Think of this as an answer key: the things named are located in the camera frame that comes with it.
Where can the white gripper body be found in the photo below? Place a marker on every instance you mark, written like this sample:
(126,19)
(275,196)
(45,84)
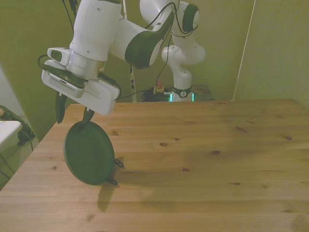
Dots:
(101,96)

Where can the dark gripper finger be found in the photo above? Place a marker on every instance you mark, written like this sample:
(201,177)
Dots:
(87,116)
(60,108)

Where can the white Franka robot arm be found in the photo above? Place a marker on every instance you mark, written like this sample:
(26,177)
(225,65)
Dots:
(96,29)

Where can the speckled robot base platform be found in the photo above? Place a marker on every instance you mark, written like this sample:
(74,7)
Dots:
(204,91)

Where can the dark green round plate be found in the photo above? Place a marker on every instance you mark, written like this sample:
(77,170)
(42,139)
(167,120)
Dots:
(89,157)

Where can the person's hand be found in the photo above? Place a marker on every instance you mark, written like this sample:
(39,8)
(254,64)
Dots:
(1,112)

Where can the dark green jacket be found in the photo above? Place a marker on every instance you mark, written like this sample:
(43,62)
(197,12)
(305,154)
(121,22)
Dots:
(23,131)

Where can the white side table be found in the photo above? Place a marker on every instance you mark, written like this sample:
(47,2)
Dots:
(7,130)

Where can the red emergency stop button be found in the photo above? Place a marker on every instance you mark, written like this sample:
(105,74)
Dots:
(159,84)

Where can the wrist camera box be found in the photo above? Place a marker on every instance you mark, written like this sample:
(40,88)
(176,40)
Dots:
(64,83)

